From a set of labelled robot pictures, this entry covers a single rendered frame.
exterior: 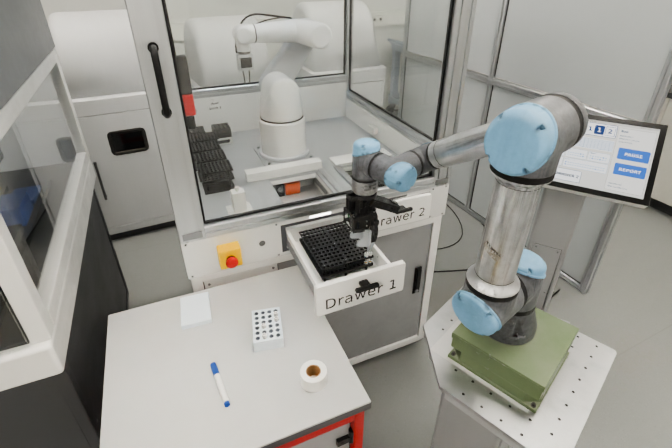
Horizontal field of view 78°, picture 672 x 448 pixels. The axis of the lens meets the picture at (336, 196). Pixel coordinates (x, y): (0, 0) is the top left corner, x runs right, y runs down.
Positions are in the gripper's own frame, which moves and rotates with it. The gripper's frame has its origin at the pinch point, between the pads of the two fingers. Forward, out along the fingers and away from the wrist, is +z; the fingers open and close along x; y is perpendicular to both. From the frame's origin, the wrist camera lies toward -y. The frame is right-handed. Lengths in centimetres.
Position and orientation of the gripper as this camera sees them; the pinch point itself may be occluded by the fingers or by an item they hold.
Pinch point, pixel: (368, 245)
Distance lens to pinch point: 131.8
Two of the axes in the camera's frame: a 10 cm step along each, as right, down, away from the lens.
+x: 3.9, 4.6, -8.0
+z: 0.0, 8.7, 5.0
